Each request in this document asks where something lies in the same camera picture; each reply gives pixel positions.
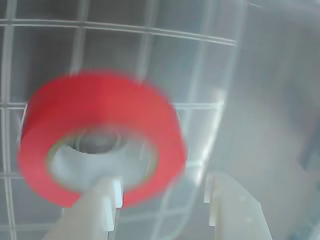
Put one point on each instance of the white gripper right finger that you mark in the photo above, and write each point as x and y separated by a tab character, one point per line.
237	215

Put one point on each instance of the red tape roll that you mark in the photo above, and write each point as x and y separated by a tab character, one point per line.
100	100

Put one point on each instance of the clear plastic box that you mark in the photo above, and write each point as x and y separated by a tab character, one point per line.
175	62

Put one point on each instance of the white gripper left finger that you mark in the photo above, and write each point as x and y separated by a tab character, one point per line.
95	210

